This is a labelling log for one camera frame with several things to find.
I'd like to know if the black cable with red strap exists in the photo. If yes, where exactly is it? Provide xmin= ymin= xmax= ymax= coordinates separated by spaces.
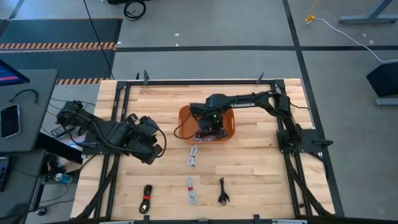
xmin=139 ymin=184 xmax=154 ymax=215

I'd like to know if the computer monitor screen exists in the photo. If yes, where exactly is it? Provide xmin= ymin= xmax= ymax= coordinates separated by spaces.
xmin=0 ymin=58 xmax=31 ymax=87

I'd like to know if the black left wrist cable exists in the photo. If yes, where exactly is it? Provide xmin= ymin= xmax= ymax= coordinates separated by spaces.
xmin=154 ymin=123 xmax=168 ymax=158

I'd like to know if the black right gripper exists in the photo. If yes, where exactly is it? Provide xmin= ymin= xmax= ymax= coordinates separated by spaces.
xmin=196 ymin=115 xmax=229 ymax=140

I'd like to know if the black box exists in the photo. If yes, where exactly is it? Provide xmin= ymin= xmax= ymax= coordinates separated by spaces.
xmin=365 ymin=61 xmax=398 ymax=98

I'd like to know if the coiled black cable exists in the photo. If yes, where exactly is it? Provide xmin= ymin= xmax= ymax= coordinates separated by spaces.
xmin=123 ymin=0 xmax=147 ymax=22

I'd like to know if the black aluminium table frame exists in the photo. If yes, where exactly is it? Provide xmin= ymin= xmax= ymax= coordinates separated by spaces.
xmin=74 ymin=78 xmax=345 ymax=219

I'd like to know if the grey desk leg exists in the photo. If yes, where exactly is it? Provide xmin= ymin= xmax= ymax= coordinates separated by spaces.
xmin=338 ymin=0 xmax=398 ymax=25

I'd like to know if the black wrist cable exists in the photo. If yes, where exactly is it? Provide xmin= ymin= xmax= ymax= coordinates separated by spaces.
xmin=154 ymin=123 xmax=168 ymax=158
xmin=173 ymin=109 xmax=192 ymax=140

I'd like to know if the clear water bottle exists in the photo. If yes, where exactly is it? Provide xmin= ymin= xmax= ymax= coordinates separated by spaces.
xmin=53 ymin=172 xmax=74 ymax=185

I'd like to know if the orange plastic bin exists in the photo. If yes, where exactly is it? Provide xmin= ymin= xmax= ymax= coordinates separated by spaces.
xmin=178 ymin=105 xmax=236 ymax=144

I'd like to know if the black smartphone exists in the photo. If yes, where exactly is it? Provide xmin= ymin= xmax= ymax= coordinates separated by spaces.
xmin=0 ymin=103 xmax=22 ymax=139

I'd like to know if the black remote control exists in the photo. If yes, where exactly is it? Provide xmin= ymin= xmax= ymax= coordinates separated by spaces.
xmin=50 ymin=124 xmax=75 ymax=138

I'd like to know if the long black cable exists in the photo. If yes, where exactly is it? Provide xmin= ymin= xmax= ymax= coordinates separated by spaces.
xmin=82 ymin=0 xmax=115 ymax=81

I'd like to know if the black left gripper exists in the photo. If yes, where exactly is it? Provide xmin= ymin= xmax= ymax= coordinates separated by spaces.
xmin=119 ymin=113 xmax=165 ymax=166

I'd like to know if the white cable with red strap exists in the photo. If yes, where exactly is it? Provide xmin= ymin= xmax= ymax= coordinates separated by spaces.
xmin=185 ymin=176 xmax=199 ymax=207

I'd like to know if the black USB-C cable bundle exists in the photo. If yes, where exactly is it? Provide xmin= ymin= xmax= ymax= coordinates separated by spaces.
xmin=217 ymin=177 xmax=231 ymax=207

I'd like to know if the short curved black cable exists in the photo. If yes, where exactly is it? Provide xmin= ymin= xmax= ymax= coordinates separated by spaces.
xmin=7 ymin=88 xmax=40 ymax=105

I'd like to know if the yellow hanging cable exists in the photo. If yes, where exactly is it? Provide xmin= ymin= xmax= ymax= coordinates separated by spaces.
xmin=304 ymin=0 xmax=320 ymax=25

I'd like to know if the black hazard striped floor mat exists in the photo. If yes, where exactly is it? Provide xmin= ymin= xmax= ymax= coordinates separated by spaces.
xmin=0 ymin=17 xmax=123 ymax=86

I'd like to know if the grey desk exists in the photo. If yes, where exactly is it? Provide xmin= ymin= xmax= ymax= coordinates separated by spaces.
xmin=0 ymin=68 xmax=59 ymax=154

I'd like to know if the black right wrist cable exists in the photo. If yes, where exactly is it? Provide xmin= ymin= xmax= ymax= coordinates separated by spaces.
xmin=173 ymin=109 xmax=192 ymax=140

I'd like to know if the grey desk foot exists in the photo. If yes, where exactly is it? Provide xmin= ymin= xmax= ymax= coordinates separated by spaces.
xmin=374 ymin=96 xmax=398 ymax=107

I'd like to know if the white floor cable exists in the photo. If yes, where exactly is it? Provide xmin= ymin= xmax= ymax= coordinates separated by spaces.
xmin=313 ymin=17 xmax=398 ymax=63

